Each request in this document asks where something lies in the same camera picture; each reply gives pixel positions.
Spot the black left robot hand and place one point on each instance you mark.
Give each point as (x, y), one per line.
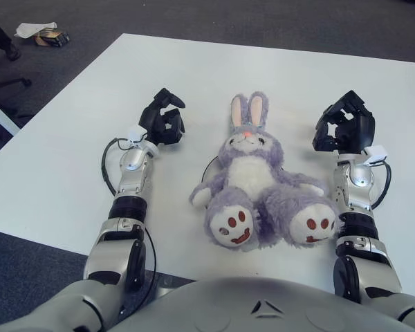
(155, 119)

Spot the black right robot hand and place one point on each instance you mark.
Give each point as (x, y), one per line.
(359, 128)

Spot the purple plush bunny doll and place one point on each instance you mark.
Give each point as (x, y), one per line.
(256, 186)

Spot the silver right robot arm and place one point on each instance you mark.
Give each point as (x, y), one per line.
(359, 207)

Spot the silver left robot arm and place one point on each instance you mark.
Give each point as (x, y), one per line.
(124, 214)

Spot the white plate with black rim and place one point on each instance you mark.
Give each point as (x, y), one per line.
(207, 169)

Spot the small black cardboard box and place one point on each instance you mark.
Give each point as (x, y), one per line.
(52, 38)

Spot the black office chair base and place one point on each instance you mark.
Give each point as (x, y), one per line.
(3, 86)

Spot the white neighbouring desk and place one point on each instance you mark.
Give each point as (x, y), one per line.
(0, 115)

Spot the person's dark trouser leg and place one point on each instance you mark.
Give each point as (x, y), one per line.
(1, 38)

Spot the grey robot torso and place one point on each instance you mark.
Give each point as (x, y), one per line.
(228, 304)

